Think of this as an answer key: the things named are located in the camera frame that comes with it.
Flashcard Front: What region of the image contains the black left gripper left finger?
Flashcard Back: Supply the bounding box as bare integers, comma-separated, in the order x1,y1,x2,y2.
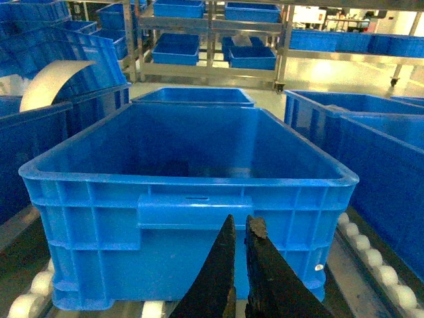
170,215,237,317

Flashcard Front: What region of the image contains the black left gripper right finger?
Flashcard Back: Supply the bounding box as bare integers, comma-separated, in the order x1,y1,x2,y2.
244,215,333,317

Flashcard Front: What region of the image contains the front left blue bin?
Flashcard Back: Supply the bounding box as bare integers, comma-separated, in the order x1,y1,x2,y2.
19,103,359,311

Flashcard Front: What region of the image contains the blue bin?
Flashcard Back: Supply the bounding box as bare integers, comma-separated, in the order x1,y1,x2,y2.
339,112,424,282
284,90,423,145
131,87,256,107
19,103,359,311

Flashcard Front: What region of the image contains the white roller conveyor track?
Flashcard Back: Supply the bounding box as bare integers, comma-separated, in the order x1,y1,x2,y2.
328,209,423,317

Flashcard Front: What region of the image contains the front right blue bin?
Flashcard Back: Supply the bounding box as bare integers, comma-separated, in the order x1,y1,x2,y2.
339,112,424,282

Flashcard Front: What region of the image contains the rear right blue bin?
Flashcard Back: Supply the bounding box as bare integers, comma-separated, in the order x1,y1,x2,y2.
284,90,423,145

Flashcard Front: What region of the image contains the rear left blue bin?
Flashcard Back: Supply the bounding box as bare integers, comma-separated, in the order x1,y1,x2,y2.
131,87,256,107

